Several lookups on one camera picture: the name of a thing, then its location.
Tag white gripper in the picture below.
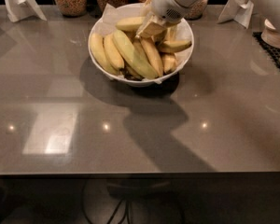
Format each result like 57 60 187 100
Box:
136 0 189 38

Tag yellow banana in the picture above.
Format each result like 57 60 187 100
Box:
116 17 145 32
104 34 124 70
90 33 118 75

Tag spotted centre banana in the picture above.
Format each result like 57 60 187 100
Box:
140 37 163 77

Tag right short banana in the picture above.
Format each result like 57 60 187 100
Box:
157 40 192 53

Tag white paper bowl liner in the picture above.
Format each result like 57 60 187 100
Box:
92 3 194 85

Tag large greenish banana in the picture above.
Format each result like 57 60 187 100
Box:
113 30 158 79

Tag lower right small banana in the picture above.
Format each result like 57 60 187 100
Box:
161 53 177 74

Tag white round bowl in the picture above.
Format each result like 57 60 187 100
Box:
88 3 194 87

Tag right glass grain jar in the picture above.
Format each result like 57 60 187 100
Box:
185 0 208 20

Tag right white paper stand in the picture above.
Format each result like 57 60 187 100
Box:
217 0 254 29

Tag white paper stand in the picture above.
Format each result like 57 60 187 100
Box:
5 0 47 22
217 0 254 29

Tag wooden cup on mat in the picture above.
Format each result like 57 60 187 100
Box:
261 20 280 49

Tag left white paper stand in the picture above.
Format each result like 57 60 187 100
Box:
5 0 47 22

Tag black rubber mat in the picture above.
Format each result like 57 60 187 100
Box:
252 32 280 71

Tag black cables under table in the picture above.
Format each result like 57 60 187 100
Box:
80 180 186 224

